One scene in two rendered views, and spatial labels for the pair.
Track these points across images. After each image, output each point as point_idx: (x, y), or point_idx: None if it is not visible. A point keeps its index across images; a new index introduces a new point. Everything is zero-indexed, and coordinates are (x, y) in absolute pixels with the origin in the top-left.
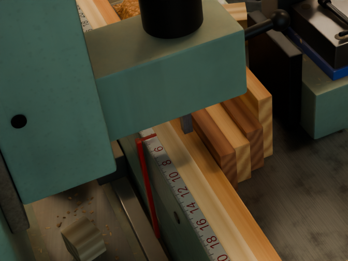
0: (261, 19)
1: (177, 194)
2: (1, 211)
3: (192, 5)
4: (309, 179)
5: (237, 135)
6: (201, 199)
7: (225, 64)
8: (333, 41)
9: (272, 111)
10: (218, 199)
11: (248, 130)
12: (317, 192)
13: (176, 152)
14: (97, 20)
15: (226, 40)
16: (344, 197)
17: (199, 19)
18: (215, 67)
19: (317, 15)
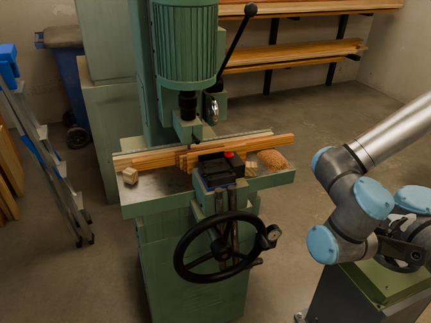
0: (219, 152)
1: (165, 145)
2: (155, 113)
3: (181, 112)
4: (176, 179)
5: (183, 156)
6: (163, 149)
7: (180, 131)
8: (200, 161)
9: (188, 160)
10: (162, 152)
11: (183, 157)
12: (170, 180)
13: (181, 147)
14: (247, 136)
15: (180, 125)
16: (167, 184)
17: (183, 118)
18: (179, 130)
19: (215, 161)
